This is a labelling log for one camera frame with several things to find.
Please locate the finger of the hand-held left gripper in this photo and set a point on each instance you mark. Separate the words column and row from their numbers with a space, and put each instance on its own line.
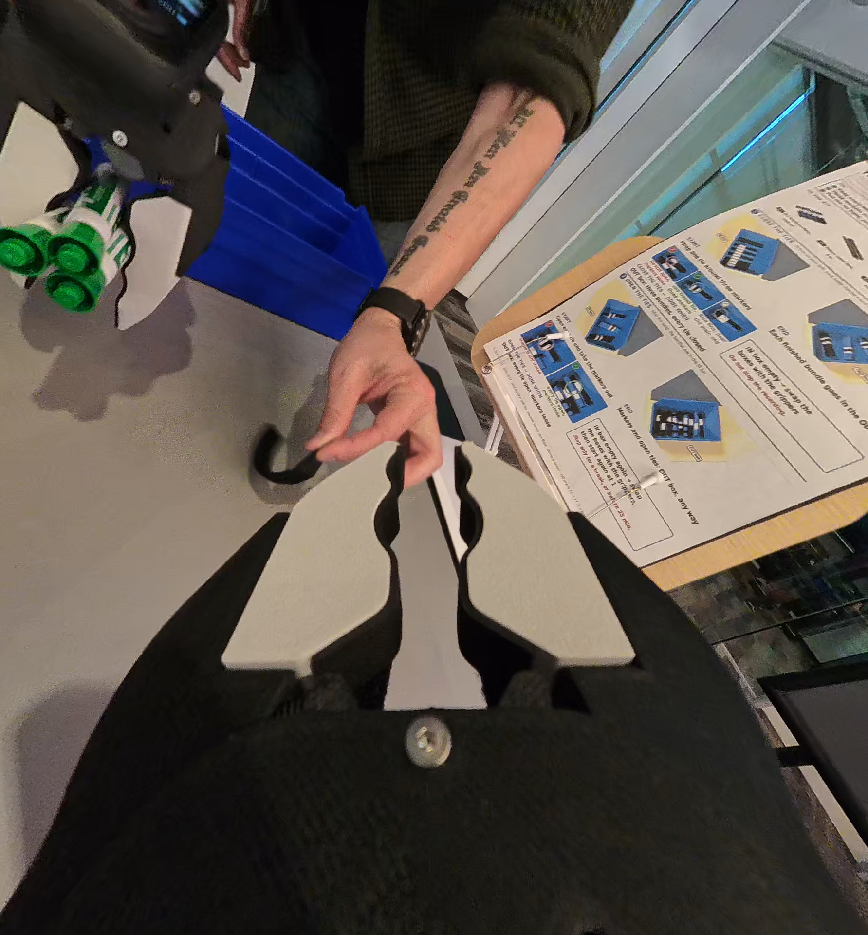
column 158, row 248
column 28, row 168

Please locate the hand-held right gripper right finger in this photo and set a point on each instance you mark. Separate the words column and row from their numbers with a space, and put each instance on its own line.
column 543, row 584

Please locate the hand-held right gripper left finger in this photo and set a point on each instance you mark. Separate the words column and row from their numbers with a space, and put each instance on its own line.
column 317, row 584

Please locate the green whiteboard marker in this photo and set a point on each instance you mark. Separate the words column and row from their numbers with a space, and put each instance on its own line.
column 17, row 252
column 70, row 292
column 76, row 252

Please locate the another person's forearm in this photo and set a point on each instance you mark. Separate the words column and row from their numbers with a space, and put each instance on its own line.
column 470, row 190

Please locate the blue plastic bin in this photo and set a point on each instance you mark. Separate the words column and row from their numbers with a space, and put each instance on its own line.
column 295, row 248

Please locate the printed instruction sheet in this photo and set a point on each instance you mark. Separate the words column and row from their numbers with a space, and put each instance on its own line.
column 733, row 380

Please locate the black monitor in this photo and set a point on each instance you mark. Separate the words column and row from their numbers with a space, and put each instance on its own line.
column 843, row 745

